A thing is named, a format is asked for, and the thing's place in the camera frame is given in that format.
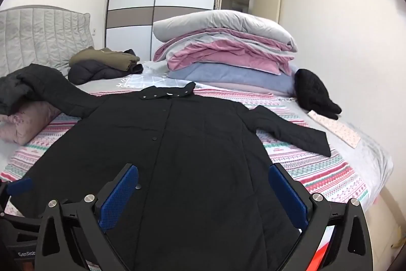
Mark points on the pink velvet quilt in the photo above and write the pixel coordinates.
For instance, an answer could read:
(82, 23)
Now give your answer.
(222, 52)

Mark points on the pink floral pillow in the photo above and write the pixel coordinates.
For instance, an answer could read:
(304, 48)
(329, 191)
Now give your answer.
(27, 125)

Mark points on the dark grey garment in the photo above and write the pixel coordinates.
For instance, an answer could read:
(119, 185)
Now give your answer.
(11, 93)

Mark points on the patterned knit blanket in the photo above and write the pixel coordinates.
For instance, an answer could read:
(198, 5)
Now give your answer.
(320, 169)

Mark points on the grey quilted headboard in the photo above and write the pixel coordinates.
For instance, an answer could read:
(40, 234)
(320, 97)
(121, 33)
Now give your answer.
(38, 36)

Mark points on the mauve quilt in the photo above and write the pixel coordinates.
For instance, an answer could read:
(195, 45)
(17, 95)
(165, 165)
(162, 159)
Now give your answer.
(244, 87)

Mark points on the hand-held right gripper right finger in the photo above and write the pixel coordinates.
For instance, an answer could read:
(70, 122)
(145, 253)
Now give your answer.
(287, 198)

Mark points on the black coat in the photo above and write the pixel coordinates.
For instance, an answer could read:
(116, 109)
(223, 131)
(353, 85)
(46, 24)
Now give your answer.
(190, 156)

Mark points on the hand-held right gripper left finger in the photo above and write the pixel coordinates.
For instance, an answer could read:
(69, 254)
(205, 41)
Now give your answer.
(119, 198)

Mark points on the pink dotted cloth strip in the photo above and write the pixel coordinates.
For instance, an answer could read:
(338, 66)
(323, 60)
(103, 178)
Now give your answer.
(336, 128)

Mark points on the red and white object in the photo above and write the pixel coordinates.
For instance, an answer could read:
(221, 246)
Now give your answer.
(323, 245)

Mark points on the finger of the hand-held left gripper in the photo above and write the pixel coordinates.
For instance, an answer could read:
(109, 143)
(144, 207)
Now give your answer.
(19, 187)

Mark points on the olive jacket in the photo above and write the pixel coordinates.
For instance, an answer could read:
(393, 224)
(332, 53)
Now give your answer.
(101, 58)

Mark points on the grey quilt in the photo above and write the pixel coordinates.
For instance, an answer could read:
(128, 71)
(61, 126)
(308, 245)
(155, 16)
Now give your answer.
(228, 25)

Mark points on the black knitted garment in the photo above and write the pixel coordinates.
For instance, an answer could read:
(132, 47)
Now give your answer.
(312, 93)

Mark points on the beige door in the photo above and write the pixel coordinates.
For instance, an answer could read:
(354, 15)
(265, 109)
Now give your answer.
(269, 2)

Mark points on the blue quilt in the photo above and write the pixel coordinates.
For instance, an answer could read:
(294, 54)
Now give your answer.
(222, 74)

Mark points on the dark puffer jacket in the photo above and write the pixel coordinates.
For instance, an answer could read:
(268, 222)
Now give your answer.
(92, 72)

